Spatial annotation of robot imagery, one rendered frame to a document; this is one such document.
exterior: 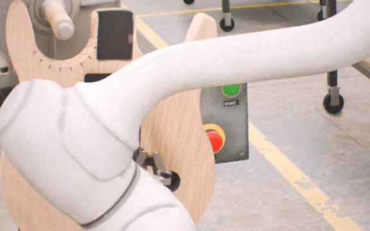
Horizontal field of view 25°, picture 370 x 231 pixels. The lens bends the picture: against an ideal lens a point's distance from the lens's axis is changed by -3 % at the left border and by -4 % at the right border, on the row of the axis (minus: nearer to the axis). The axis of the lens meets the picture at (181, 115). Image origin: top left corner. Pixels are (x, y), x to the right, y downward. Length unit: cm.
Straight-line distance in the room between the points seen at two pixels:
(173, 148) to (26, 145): 47
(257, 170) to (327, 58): 313
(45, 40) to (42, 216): 33
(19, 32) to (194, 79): 40
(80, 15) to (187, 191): 37
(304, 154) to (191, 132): 295
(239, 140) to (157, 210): 66
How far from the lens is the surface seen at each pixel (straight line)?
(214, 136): 158
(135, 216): 98
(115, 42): 132
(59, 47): 152
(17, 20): 128
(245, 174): 407
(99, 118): 93
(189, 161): 138
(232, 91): 158
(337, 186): 392
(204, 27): 133
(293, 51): 98
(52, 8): 141
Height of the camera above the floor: 150
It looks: 18 degrees down
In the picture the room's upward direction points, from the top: 3 degrees counter-clockwise
